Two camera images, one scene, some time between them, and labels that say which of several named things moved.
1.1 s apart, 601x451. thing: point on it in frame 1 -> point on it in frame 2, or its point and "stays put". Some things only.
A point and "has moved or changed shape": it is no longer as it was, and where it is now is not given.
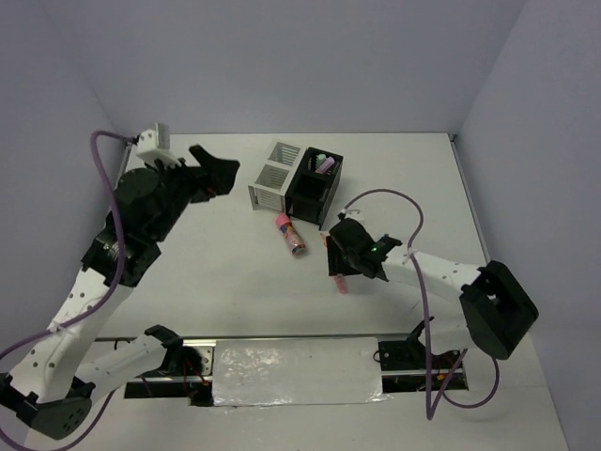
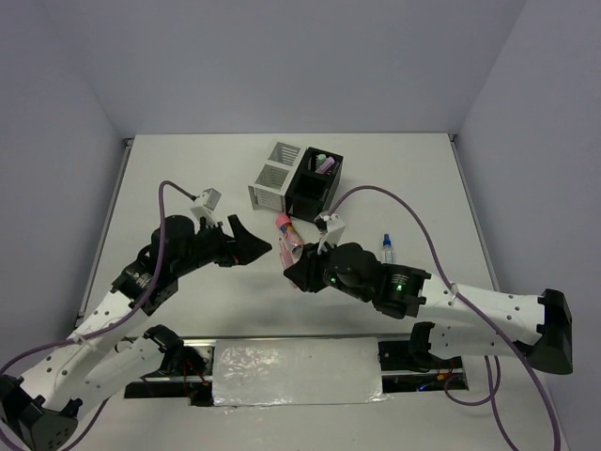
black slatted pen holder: (313, 186) stays put
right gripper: (334, 255) -> (304, 272)
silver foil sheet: (301, 371) stays put
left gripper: (217, 178) -> (241, 249)
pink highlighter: (341, 285) has moved or changed shape
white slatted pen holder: (268, 193) stays put
